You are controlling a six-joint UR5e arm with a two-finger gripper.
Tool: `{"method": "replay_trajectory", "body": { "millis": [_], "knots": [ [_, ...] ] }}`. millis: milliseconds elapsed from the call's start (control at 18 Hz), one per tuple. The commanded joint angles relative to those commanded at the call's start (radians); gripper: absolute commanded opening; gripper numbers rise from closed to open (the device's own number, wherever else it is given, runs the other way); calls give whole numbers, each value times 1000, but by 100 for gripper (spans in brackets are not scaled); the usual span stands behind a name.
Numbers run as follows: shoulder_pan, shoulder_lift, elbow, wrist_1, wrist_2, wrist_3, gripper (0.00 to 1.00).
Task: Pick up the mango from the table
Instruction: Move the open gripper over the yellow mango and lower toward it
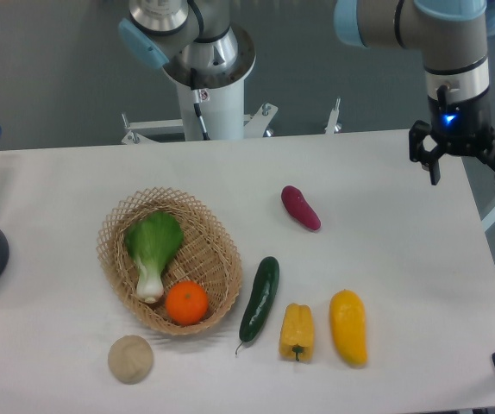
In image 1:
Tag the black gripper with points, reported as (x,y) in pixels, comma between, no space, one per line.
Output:
(456,128)

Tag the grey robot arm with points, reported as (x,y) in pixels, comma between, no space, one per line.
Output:
(450,35)

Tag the yellow mango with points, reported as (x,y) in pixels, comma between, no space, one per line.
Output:
(347,318)

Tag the purple sweet potato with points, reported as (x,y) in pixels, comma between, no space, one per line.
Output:
(299,209)

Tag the yellow bell pepper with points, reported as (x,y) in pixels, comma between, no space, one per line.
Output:
(297,335)

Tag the dark green cucumber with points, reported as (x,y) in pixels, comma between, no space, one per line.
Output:
(260,303)

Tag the woven wicker basket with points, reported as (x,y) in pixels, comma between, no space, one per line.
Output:
(207,256)

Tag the orange fruit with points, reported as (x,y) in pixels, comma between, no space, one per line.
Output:
(187,303)

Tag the green bok choy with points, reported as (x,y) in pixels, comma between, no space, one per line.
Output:
(152,243)

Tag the beige steamed bun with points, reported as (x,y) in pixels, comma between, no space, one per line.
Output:
(130,359)

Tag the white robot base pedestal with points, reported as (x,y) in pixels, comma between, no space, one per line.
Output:
(213,108)

